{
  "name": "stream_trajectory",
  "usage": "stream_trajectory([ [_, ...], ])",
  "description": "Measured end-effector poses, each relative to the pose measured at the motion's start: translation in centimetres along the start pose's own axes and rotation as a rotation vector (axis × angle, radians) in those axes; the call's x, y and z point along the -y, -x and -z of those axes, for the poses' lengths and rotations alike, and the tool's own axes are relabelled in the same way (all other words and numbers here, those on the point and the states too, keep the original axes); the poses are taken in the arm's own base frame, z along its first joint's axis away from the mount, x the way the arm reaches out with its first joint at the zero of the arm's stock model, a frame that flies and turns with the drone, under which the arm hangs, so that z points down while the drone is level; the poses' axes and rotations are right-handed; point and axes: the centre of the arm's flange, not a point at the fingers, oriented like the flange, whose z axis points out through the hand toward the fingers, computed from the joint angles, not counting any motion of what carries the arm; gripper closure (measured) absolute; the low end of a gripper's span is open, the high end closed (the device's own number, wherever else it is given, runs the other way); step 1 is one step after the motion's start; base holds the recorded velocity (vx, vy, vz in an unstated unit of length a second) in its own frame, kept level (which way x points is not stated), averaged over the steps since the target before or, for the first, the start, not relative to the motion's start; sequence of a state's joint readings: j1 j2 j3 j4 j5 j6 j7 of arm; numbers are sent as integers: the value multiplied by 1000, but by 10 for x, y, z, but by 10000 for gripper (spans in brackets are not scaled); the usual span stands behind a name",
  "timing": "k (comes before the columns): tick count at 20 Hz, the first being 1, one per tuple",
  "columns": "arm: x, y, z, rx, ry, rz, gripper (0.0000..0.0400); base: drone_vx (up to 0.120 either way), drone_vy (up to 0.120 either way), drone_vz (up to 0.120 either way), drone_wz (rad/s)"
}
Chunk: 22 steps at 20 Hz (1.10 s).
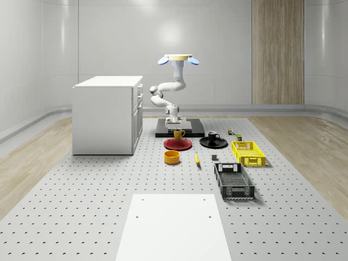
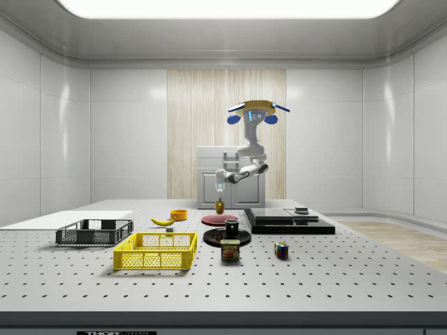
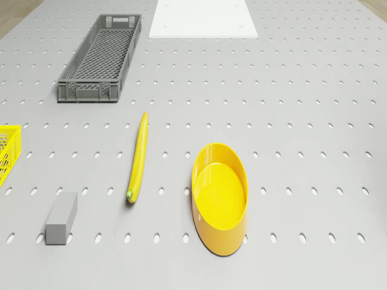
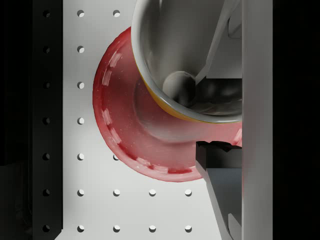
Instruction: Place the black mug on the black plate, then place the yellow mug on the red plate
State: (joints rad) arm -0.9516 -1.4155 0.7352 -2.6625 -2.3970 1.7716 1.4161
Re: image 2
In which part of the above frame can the black mug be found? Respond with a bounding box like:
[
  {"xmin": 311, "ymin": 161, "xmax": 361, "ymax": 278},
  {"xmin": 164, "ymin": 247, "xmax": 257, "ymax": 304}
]
[{"xmin": 224, "ymin": 218, "xmax": 240, "ymax": 237}]

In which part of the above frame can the white cabinet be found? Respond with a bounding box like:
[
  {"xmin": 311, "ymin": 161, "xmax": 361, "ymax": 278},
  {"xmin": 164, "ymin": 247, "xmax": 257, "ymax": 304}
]
[{"xmin": 196, "ymin": 145, "xmax": 268, "ymax": 210}]

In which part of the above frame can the puzzle cube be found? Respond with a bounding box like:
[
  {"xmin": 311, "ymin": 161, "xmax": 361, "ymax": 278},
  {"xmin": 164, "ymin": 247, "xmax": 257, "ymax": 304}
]
[{"xmin": 274, "ymin": 241, "xmax": 290, "ymax": 260}]

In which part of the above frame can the flat-sided can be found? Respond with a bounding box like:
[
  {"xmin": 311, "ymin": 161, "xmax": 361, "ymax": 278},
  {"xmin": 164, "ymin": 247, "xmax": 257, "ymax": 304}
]
[{"xmin": 220, "ymin": 239, "xmax": 242, "ymax": 262}]

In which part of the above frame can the red plate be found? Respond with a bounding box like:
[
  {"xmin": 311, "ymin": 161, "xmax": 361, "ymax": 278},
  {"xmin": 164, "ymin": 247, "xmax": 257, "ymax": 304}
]
[{"xmin": 201, "ymin": 214, "xmax": 230, "ymax": 226}]

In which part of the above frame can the black stove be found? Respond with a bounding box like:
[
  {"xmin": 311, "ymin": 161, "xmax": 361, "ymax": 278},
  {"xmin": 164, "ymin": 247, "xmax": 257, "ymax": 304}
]
[{"xmin": 243, "ymin": 207, "xmax": 337, "ymax": 235}]

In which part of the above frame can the yellow basket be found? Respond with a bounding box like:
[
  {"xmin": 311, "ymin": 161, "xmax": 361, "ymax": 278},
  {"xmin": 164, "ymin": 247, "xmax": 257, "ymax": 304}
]
[{"xmin": 112, "ymin": 232, "xmax": 198, "ymax": 271}]

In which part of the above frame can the white board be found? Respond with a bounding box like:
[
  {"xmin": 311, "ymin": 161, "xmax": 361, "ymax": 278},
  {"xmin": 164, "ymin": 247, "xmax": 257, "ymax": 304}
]
[{"xmin": 0, "ymin": 210, "xmax": 134, "ymax": 231}]

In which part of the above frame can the dark grey basket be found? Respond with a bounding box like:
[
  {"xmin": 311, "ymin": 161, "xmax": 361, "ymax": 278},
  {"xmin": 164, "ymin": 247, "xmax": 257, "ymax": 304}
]
[{"xmin": 55, "ymin": 218, "xmax": 135, "ymax": 248}]

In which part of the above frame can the black plate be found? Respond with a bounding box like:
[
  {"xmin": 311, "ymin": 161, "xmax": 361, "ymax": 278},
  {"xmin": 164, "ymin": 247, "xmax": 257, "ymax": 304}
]
[{"xmin": 203, "ymin": 228, "xmax": 252, "ymax": 246}]

